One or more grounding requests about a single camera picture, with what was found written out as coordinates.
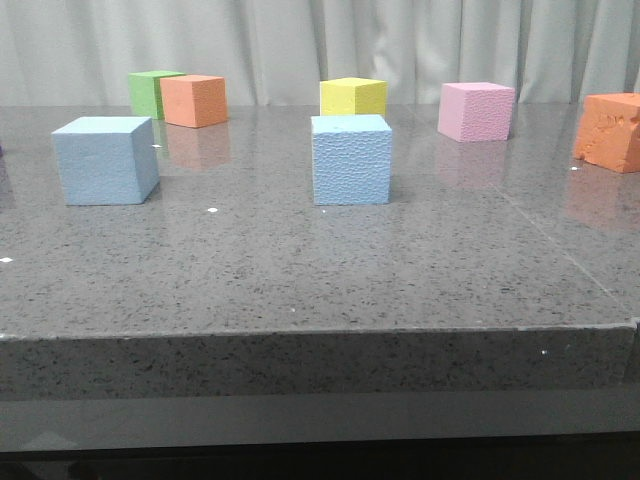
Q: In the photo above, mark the light blue textured foam cube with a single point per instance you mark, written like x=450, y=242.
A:
x=351, y=159

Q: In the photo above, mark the light blue smooth foam cube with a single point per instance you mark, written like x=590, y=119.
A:
x=106, y=160

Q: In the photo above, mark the yellow foam cube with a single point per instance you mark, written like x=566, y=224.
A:
x=353, y=96

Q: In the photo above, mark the smooth orange foam cube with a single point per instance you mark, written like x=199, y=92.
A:
x=194, y=101

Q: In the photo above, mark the pink foam cube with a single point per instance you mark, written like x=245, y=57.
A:
x=475, y=111

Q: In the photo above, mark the green foam cube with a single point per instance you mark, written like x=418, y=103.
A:
x=145, y=93

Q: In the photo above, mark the dented orange foam cube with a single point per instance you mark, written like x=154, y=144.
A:
x=608, y=132

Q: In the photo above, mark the grey pleated curtain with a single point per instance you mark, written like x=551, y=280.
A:
x=65, y=53

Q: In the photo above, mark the grey table frame rail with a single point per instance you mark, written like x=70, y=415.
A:
x=68, y=425

